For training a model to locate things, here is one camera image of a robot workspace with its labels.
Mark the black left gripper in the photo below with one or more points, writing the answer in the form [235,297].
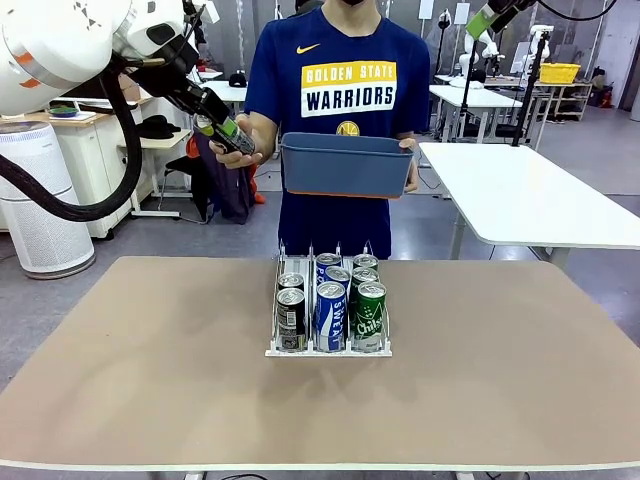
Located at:
[170,70]

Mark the black beverage can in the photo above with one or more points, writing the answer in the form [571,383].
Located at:
[291,280]
[291,320]
[242,142]

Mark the blue-grey plastic bin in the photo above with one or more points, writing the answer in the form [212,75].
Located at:
[345,165]

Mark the green Chilsung cider can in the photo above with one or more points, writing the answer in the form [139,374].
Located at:
[364,275]
[366,260]
[369,320]

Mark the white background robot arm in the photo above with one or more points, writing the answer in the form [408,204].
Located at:
[537,40]
[487,47]

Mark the person's right forearm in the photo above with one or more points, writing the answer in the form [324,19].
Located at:
[267,135]

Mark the person's right hand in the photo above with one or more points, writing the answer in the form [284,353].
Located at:
[240,161]

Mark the person's left hand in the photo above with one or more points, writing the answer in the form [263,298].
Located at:
[416,172]

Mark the white background table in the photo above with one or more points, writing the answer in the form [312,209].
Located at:
[225,92]
[480,97]

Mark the black cap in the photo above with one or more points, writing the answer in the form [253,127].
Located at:
[238,80]

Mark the black hat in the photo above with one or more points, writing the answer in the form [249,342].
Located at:
[157,127]

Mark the small wooden side table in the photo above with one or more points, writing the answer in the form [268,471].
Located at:
[150,142]

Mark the black stand pole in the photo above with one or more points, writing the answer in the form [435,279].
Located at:
[467,90]

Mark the black jacket on chair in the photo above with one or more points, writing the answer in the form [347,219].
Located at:
[225,190]

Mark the cardboard box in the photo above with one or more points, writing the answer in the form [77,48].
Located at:
[131,90]

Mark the black tripod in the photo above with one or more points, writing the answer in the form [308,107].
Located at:
[530,90]

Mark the yellow plastic crate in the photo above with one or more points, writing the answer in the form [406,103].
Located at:
[560,73]

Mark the white monitor desk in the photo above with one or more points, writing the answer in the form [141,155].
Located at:
[100,150]

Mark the wooden shelf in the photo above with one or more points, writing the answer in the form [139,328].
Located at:
[565,97]

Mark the person in navy t-shirt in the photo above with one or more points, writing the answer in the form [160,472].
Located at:
[345,50]

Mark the green dish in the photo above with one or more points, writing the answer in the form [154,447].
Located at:
[63,110]

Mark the red fire extinguisher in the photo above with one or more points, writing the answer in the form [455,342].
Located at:
[606,97]

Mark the white side table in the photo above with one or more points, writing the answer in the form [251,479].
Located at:
[525,190]

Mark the white air purifier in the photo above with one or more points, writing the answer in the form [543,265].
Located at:
[45,225]

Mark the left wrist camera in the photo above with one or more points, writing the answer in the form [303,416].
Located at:
[210,11]

